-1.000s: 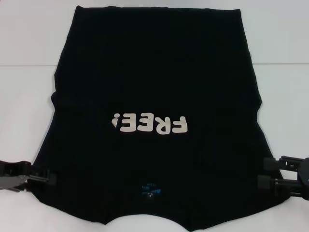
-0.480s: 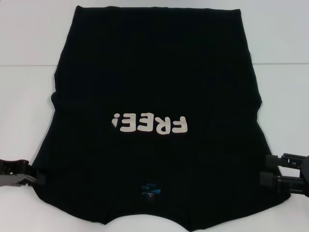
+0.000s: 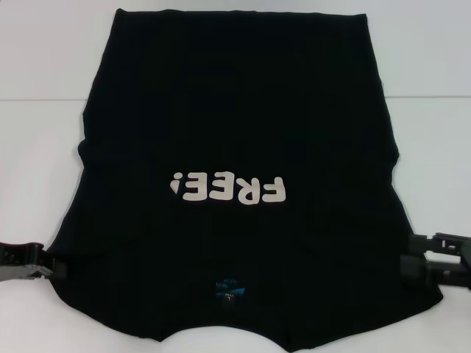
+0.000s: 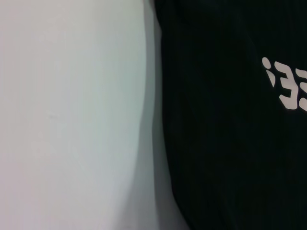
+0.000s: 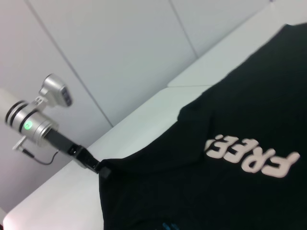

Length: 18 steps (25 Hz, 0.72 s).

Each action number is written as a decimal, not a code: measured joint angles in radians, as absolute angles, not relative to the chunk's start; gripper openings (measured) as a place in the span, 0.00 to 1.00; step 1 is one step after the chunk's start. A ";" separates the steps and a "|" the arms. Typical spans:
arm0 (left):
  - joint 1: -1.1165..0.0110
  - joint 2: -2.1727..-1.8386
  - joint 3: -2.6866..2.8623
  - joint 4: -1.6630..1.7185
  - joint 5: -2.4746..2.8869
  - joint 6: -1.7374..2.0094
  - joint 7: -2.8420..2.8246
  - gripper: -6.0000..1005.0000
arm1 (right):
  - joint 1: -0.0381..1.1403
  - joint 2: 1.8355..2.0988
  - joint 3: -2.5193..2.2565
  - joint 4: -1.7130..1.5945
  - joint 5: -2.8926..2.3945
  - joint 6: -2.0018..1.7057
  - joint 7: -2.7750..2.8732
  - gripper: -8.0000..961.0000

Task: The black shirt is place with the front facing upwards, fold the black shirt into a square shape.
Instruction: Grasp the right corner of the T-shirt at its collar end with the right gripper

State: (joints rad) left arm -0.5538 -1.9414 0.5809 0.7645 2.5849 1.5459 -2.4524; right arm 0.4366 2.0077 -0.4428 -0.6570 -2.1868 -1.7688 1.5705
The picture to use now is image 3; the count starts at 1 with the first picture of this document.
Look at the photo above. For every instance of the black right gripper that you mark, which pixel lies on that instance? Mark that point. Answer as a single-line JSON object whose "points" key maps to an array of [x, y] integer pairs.
{"points": [[458, 266]]}

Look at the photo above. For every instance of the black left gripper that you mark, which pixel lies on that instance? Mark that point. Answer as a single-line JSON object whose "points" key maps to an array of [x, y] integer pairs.
{"points": [[18, 261]]}

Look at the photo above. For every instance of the black shirt with FREE print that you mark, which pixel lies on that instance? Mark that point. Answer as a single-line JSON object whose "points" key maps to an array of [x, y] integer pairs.
{"points": [[235, 128]]}

